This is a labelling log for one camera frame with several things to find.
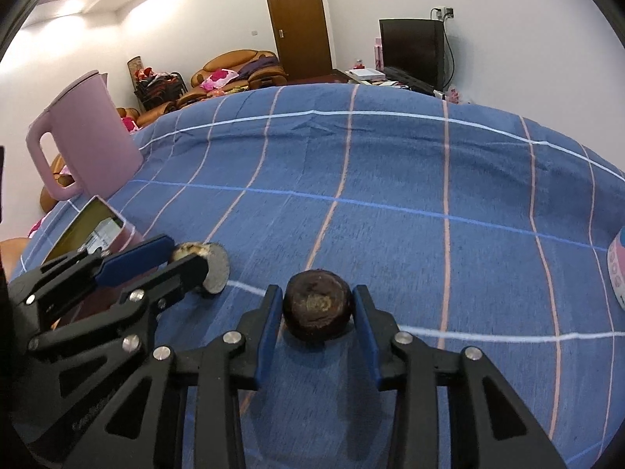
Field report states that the pink metal tin box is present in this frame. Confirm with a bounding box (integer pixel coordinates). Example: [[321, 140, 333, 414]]
[[41, 195, 147, 326]]

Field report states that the purple cloth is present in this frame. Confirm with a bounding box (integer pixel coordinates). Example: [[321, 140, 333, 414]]
[[246, 56, 281, 79]]

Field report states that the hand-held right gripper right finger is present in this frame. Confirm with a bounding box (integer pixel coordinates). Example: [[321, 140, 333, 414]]
[[352, 285, 570, 469]]

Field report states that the blue plaid tablecloth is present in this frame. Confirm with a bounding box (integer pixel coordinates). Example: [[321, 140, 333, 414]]
[[10, 83, 625, 469]]

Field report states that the pink electric kettle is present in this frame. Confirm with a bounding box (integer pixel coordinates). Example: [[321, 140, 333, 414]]
[[25, 71, 146, 202]]

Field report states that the pink cartoon cup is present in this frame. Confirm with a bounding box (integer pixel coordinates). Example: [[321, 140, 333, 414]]
[[607, 227, 625, 311]]

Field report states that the printed paper leaflet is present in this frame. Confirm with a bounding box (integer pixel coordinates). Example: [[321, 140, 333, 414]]
[[80, 217, 123, 255]]

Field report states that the brown wooden door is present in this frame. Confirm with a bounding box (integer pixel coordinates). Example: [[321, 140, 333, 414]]
[[262, 0, 335, 84]]

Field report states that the black soundbar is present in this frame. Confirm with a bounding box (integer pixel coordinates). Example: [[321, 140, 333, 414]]
[[383, 66, 435, 93]]

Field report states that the black power cable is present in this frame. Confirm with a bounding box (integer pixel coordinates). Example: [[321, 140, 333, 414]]
[[442, 18, 457, 91]]

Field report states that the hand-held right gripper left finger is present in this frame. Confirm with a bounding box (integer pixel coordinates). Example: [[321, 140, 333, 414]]
[[62, 285, 285, 469]]

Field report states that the rack of dark clothes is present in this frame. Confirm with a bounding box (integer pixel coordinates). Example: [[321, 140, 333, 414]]
[[134, 71, 189, 111]]

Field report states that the black television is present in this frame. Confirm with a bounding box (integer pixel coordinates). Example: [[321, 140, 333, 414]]
[[379, 18, 446, 91]]

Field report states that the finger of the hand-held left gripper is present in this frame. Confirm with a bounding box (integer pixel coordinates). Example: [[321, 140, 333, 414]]
[[28, 253, 212, 361], [9, 234, 177, 314]]

